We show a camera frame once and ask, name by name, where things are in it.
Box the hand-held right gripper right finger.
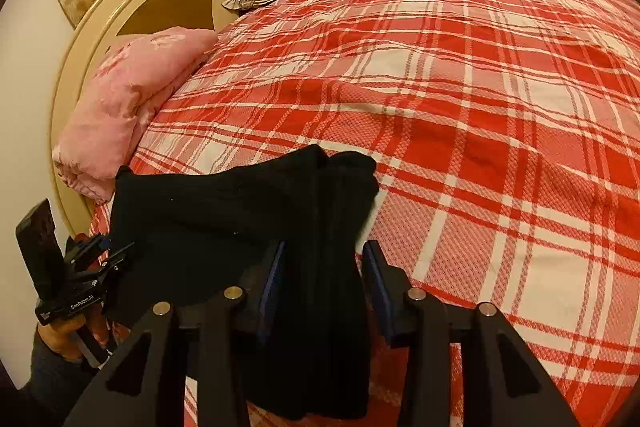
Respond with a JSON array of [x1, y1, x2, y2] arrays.
[[362, 241, 581, 427]]

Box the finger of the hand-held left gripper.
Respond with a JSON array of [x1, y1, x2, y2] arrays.
[[75, 233, 137, 269]]

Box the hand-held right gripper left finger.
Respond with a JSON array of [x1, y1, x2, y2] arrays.
[[62, 241, 287, 427]]

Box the black pants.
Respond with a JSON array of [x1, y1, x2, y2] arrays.
[[107, 144, 379, 422]]

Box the person's left forearm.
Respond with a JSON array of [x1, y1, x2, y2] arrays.
[[20, 332, 103, 427]]

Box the person's left hand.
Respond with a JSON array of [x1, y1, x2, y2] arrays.
[[37, 304, 110, 364]]

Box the pink folded quilt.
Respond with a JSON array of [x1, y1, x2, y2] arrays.
[[52, 27, 219, 202]]

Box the red plaid bedspread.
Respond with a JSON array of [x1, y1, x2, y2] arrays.
[[90, 0, 640, 427]]

